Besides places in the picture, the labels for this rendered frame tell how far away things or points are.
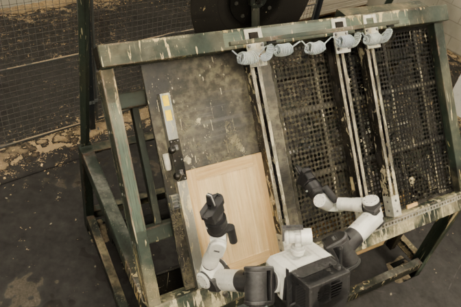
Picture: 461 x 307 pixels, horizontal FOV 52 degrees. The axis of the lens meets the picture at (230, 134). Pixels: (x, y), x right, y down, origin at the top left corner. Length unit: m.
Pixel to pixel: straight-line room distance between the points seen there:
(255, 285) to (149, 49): 1.11
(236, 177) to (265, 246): 0.40
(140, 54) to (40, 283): 1.92
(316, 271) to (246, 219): 0.63
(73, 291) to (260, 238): 1.48
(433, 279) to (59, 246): 2.81
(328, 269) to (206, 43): 1.15
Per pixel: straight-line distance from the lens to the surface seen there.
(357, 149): 2.79
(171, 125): 2.26
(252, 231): 2.50
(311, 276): 1.95
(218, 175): 2.38
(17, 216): 3.96
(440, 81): 3.36
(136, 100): 2.30
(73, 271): 3.58
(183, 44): 2.26
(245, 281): 1.96
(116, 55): 2.16
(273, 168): 2.50
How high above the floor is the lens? 2.93
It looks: 39 degrees down
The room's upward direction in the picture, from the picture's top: 10 degrees clockwise
